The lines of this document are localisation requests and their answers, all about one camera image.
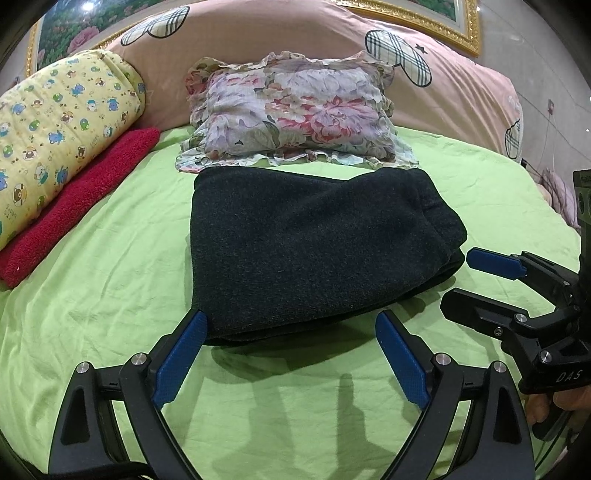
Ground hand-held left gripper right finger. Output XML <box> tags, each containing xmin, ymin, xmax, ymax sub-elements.
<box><xmin>375</xmin><ymin>309</ymin><xmax>536</xmax><ymax>480</ymax></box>

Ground dark grey pants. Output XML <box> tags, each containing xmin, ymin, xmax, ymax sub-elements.
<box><xmin>190</xmin><ymin>166</ymin><xmax>467</xmax><ymax>346</ymax></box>

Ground person's right hand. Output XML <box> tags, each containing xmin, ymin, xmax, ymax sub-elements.
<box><xmin>526</xmin><ymin>387</ymin><xmax>591</xmax><ymax>426</ymax></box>

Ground gold framed flower picture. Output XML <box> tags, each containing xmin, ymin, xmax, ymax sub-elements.
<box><xmin>25</xmin><ymin>0</ymin><xmax>482</xmax><ymax>79</ymax></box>

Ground yellow cartoon-print pillow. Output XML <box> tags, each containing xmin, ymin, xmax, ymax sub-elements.
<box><xmin>0</xmin><ymin>50</ymin><xmax>147</xmax><ymax>253</ymax></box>

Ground floral ruffled pillow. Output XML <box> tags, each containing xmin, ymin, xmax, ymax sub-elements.
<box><xmin>175</xmin><ymin>51</ymin><xmax>419</xmax><ymax>174</ymax></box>

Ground red towel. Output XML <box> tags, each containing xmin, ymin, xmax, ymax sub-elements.
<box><xmin>0</xmin><ymin>128</ymin><xmax>161</xmax><ymax>289</ymax></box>

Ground green bed sheet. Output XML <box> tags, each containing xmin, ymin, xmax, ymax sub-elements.
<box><xmin>0</xmin><ymin>124</ymin><xmax>583</xmax><ymax>480</ymax></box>

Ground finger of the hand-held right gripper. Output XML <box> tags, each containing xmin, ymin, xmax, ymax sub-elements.
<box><xmin>440</xmin><ymin>287</ymin><xmax>575</xmax><ymax>358</ymax></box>
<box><xmin>466</xmin><ymin>247</ymin><xmax>579</xmax><ymax>302</ymax></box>

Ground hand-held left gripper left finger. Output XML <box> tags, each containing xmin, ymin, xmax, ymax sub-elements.
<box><xmin>47</xmin><ymin>308</ymin><xmax>211</xmax><ymax>480</ymax></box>

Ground large pink pillow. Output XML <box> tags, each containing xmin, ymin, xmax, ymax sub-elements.
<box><xmin>99</xmin><ymin>0</ymin><xmax>525</xmax><ymax>160</ymax></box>

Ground pale pink cloth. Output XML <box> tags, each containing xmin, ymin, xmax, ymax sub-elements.
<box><xmin>539</xmin><ymin>168</ymin><xmax>579</xmax><ymax>228</ymax></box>

